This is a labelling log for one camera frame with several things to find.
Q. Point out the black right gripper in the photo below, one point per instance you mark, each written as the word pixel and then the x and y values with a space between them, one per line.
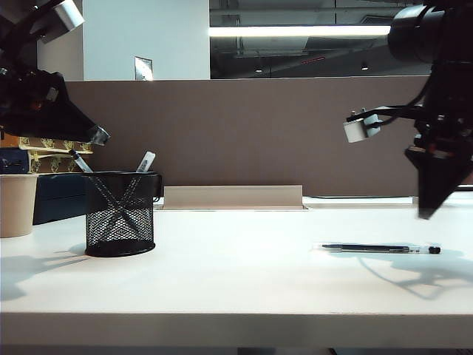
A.
pixel 447 137

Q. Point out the silver wall plate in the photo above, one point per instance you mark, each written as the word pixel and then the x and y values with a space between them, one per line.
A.
pixel 143 68

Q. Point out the beige paper cup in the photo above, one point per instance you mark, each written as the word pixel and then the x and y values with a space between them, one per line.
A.
pixel 16 207

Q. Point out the black gel pen clear cap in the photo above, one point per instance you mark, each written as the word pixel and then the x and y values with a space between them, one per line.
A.
pixel 377 248

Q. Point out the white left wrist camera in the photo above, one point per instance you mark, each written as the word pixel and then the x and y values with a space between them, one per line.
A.
pixel 68 15

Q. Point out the clear pen with clear cap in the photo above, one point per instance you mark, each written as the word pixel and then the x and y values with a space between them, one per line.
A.
pixel 147 161

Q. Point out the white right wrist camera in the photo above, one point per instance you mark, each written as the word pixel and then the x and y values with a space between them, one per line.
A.
pixel 356 131

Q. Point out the dark navy box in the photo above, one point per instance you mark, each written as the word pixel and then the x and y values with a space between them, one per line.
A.
pixel 59 196

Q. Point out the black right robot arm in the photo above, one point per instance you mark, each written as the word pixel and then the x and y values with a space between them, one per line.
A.
pixel 414 33

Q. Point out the black mesh pen holder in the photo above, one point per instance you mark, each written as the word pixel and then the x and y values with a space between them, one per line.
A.
pixel 120 225

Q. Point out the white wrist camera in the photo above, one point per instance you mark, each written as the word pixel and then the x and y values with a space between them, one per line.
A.
pixel 356 131
pixel 68 15

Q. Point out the blue box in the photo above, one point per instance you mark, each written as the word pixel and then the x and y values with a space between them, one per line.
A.
pixel 15 161

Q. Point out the clear pen black end plug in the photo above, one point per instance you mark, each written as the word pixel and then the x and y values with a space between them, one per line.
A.
pixel 81 162

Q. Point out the small yellow cartoon print box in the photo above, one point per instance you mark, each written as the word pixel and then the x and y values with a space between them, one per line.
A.
pixel 51 164

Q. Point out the brown desk divider panel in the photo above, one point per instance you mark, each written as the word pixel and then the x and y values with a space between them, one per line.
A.
pixel 258 137

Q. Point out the long ceiling light strip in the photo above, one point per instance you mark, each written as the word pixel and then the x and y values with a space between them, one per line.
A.
pixel 295 31

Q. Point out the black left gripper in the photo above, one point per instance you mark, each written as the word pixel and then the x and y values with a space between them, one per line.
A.
pixel 26 100

